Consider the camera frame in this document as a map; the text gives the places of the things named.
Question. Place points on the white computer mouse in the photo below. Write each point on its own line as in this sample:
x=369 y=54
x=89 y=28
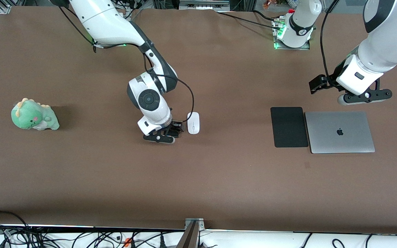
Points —
x=193 y=123

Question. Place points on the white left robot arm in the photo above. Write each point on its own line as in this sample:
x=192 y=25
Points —
x=384 y=44

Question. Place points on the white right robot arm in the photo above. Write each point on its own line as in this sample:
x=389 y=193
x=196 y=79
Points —
x=98 y=17

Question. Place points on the black mouse pad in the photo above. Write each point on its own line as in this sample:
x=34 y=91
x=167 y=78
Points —
x=289 y=126

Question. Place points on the silver closed laptop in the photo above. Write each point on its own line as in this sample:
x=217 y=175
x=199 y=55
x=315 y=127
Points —
x=339 y=132

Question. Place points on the brown table cover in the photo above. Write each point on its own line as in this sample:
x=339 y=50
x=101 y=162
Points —
x=198 y=179

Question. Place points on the grey metal box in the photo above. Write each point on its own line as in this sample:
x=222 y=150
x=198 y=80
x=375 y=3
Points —
x=203 y=4

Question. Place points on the green dinosaur plush toy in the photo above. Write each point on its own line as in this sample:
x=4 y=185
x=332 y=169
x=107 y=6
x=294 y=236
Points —
x=29 y=115

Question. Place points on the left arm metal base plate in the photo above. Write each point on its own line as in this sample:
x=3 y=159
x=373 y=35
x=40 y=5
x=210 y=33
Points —
x=307 y=44

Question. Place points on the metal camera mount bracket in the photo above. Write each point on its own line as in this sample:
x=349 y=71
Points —
x=198 y=224

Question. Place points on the grey camera mount pole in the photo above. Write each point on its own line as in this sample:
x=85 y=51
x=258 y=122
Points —
x=188 y=239

